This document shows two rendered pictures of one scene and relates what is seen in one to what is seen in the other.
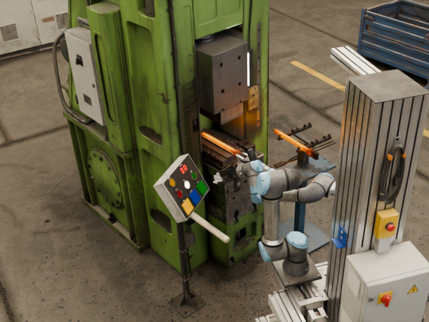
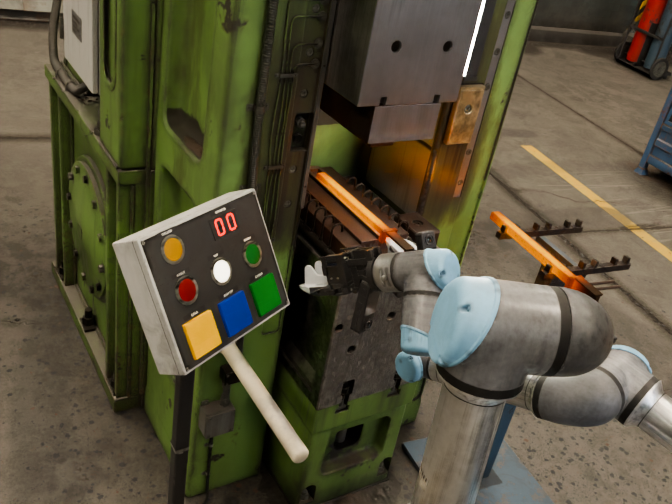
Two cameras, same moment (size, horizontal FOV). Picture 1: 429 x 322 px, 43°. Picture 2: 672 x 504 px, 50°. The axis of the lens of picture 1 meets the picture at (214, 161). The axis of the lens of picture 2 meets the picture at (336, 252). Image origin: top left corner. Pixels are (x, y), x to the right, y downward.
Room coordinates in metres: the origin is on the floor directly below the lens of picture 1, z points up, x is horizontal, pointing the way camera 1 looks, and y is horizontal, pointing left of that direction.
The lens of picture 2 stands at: (1.47, -0.11, 1.91)
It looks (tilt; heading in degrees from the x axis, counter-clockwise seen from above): 31 degrees down; 3
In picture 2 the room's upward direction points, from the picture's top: 11 degrees clockwise
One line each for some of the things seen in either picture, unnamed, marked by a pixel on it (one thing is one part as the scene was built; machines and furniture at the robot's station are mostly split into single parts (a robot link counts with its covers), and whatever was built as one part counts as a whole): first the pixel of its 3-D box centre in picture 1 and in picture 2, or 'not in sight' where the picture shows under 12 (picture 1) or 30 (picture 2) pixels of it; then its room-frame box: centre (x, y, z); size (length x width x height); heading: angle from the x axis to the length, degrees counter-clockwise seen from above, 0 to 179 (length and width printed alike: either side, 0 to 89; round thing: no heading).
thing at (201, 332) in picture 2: (187, 206); (201, 334); (2.58, 0.18, 1.01); 0.07 x 0.05 x 0.07; 155
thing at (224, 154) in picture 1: (213, 147); (336, 211); (3.30, 0.00, 0.96); 0.42 x 0.20 x 0.09; 40
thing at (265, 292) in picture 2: (201, 188); (264, 294); (2.76, 0.09, 1.01); 0.07 x 0.05 x 0.07; 155
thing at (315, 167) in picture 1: (302, 166); not in sight; (3.36, -0.66, 0.71); 0.40 x 0.30 x 0.02; 122
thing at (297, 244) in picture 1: (295, 245); not in sight; (2.21, -0.42, 0.98); 0.13 x 0.12 x 0.14; 100
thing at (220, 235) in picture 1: (206, 225); (261, 397); (2.85, 0.08, 0.62); 0.44 x 0.05 x 0.05; 40
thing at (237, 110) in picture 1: (210, 103); (359, 92); (3.30, 0.00, 1.32); 0.42 x 0.20 x 0.10; 40
